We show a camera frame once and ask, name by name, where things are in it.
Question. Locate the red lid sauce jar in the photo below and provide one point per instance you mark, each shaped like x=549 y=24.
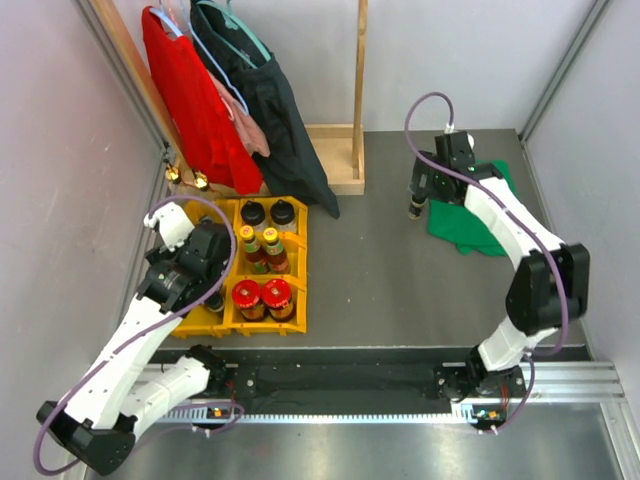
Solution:
x=277 y=295
x=246 y=296

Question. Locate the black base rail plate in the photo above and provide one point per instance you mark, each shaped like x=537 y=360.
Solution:
x=354 y=380

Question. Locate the wooden clothes rack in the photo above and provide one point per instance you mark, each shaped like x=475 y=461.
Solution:
x=340 y=147

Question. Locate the green cloth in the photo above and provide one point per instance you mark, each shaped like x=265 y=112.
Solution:
x=459 y=227

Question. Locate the black garment on hanger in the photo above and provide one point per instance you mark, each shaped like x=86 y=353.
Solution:
x=230 y=50

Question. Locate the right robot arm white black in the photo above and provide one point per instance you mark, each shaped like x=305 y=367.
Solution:
x=551 y=278

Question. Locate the small black cap bottle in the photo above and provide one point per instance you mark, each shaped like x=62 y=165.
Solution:
x=416 y=207

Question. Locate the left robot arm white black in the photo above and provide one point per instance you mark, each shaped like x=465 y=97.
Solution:
x=102 y=418

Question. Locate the glass oil bottle gold spout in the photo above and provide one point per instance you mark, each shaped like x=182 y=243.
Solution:
x=172 y=173

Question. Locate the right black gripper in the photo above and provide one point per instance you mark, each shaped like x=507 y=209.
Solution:
x=421 y=168

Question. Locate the sauce bottle yellow cap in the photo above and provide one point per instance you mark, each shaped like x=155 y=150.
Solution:
x=277 y=256
x=254 y=253

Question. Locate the red shirt on hanger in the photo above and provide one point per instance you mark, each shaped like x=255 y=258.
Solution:
x=210 y=142

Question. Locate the small dark cap bottle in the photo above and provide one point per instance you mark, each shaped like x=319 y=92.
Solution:
x=215 y=303

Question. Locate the sauce bottle yellow cap front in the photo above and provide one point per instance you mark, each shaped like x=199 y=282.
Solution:
x=254 y=253

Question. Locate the yellow plastic bin organizer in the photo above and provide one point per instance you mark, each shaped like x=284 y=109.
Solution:
x=203 y=322

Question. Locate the black lid spice shaker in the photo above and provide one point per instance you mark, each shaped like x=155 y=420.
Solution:
x=283 y=216
x=253 y=214

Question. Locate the pink garment on hanger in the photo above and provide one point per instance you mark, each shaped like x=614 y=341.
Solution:
x=249 y=133

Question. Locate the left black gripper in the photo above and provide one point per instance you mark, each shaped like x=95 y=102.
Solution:
x=159 y=254

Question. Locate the red lid sauce jar front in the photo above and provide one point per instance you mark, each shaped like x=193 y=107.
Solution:
x=246 y=296

